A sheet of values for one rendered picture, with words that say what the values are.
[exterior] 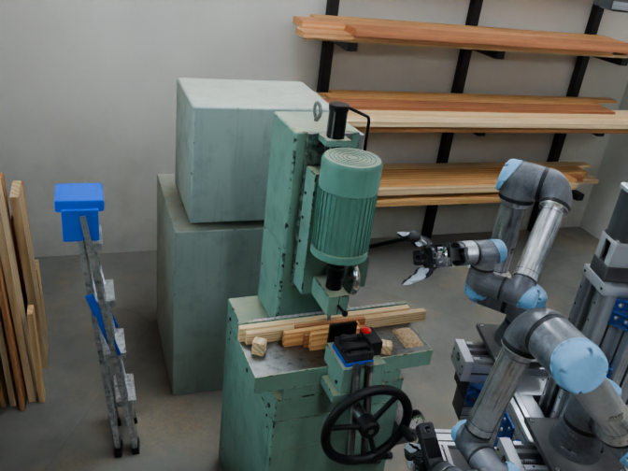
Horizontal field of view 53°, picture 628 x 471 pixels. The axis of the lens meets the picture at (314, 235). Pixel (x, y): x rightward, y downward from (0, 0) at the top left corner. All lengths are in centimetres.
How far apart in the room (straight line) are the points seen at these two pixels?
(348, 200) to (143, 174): 252
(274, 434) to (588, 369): 98
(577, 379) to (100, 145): 318
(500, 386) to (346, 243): 57
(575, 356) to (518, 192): 82
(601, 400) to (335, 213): 82
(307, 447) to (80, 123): 253
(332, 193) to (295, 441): 81
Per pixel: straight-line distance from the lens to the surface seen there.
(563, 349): 150
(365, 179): 175
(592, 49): 452
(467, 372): 236
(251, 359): 194
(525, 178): 216
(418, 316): 221
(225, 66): 400
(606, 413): 171
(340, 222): 180
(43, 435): 307
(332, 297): 195
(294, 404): 199
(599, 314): 206
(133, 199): 419
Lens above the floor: 209
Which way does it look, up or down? 26 degrees down
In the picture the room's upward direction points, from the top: 7 degrees clockwise
